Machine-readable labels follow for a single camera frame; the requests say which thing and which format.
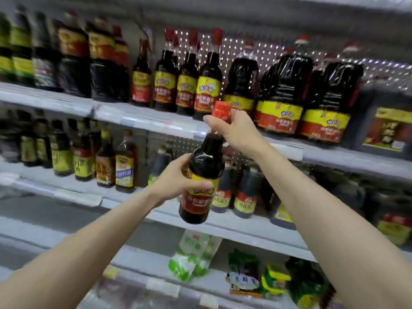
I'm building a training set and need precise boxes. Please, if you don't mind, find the large amber cooking wine jug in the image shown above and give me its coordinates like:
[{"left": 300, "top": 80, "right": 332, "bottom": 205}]
[{"left": 115, "top": 130, "right": 140, "bottom": 194}]

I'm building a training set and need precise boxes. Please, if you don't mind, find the row of dark red-capped bottles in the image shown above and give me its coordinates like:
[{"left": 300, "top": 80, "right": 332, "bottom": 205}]
[{"left": 131, "top": 36, "right": 278, "bottom": 123}]

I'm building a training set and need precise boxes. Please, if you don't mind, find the person's left forearm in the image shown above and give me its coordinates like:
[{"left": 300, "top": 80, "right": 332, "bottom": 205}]
[{"left": 0, "top": 193, "right": 162, "bottom": 309}]

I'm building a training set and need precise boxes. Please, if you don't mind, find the yellow-capped green label bottle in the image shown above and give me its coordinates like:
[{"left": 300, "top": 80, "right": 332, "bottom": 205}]
[{"left": 0, "top": 15, "right": 15, "bottom": 82}]

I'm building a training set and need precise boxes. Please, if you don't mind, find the blue-label oyster sauce bottle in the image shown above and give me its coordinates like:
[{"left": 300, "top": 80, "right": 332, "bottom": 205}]
[{"left": 32, "top": 12, "right": 63, "bottom": 92}]

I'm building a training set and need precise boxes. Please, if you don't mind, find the person's right hand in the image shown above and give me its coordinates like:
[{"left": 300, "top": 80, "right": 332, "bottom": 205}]
[{"left": 203, "top": 110, "right": 271, "bottom": 161}]

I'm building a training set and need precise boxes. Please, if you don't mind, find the round soy jug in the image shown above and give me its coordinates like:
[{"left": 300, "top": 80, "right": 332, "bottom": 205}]
[{"left": 270, "top": 190, "right": 298, "bottom": 230}]

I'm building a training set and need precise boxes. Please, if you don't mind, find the white metal store shelving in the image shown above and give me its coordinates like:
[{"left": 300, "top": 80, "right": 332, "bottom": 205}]
[{"left": 0, "top": 0, "right": 412, "bottom": 309}]

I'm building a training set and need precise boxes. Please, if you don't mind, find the small green bottle yellow label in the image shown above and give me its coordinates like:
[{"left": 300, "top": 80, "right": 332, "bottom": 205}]
[{"left": 286, "top": 257, "right": 330, "bottom": 309}]

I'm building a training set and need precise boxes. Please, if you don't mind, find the white green bag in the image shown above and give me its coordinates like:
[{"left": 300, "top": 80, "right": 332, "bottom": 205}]
[
  {"left": 168, "top": 230, "right": 211, "bottom": 282},
  {"left": 193, "top": 236, "right": 224, "bottom": 278}
]

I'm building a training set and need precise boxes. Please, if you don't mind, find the square soy sauce jug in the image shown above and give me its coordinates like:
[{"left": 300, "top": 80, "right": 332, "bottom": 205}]
[{"left": 372, "top": 196, "right": 412, "bottom": 250}]

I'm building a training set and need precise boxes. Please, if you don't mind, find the person's left hand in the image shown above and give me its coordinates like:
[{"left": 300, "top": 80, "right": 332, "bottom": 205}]
[{"left": 149, "top": 154, "right": 215, "bottom": 206}]

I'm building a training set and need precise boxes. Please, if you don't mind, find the vinegar jug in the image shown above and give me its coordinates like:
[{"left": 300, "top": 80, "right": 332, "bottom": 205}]
[{"left": 344, "top": 80, "right": 412, "bottom": 160}]

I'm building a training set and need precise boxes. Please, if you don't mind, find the green packet white blue label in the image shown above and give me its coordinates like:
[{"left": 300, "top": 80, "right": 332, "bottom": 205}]
[{"left": 228, "top": 249, "right": 262, "bottom": 299}]

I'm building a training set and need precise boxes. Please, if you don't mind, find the red label dark sauce bottle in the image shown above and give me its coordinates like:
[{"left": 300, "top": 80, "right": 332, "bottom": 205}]
[{"left": 112, "top": 25, "right": 133, "bottom": 103}]

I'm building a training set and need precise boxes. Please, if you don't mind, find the dark bottle orange label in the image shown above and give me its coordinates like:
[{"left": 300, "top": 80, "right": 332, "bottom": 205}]
[{"left": 94, "top": 128, "right": 117, "bottom": 189}]

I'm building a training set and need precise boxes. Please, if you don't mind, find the person's right forearm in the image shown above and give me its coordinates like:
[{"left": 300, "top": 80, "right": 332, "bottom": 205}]
[{"left": 254, "top": 148, "right": 412, "bottom": 309}]

